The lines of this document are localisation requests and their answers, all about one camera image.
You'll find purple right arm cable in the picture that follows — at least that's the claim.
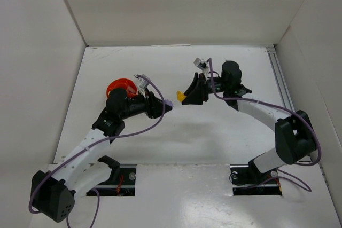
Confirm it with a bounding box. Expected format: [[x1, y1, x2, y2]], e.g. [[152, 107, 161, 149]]
[[207, 57, 323, 193]]

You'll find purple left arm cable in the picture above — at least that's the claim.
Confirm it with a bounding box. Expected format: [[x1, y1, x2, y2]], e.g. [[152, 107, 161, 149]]
[[28, 73, 165, 228]]

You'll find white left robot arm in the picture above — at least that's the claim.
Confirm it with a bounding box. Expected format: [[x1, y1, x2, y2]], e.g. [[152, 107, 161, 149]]
[[28, 88, 173, 223]]

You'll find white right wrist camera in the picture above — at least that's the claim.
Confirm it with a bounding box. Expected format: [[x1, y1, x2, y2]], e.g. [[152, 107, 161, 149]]
[[193, 58, 210, 77]]

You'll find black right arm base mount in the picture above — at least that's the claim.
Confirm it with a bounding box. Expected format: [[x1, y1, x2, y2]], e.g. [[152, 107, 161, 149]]
[[229, 164, 282, 196]]

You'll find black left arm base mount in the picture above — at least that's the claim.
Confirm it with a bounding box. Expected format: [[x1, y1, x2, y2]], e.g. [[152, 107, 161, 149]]
[[95, 156, 137, 197]]

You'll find orange round divided container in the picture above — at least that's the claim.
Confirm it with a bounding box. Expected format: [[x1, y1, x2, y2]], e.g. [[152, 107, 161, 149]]
[[106, 78, 138, 100]]

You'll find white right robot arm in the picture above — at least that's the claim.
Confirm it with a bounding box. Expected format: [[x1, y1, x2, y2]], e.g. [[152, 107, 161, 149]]
[[177, 58, 320, 186]]

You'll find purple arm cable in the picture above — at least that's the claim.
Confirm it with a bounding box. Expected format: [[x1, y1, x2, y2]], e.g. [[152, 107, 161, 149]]
[[28, 73, 165, 228], [207, 57, 323, 193]]

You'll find yellow black striped lego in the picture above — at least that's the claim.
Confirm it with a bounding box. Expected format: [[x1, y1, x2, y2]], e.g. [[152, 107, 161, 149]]
[[176, 91, 186, 103]]

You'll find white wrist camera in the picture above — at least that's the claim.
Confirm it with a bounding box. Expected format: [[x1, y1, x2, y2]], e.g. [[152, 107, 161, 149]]
[[134, 74, 150, 96], [193, 58, 210, 77]]

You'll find lilac lego brick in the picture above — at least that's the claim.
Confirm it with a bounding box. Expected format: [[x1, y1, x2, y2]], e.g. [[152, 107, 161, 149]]
[[164, 99, 174, 107]]

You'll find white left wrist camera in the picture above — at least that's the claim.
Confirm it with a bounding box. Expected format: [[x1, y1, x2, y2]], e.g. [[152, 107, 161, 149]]
[[134, 74, 150, 96]]

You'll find aluminium rail right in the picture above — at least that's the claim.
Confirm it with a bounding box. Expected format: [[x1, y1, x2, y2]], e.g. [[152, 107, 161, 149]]
[[266, 47, 294, 111]]

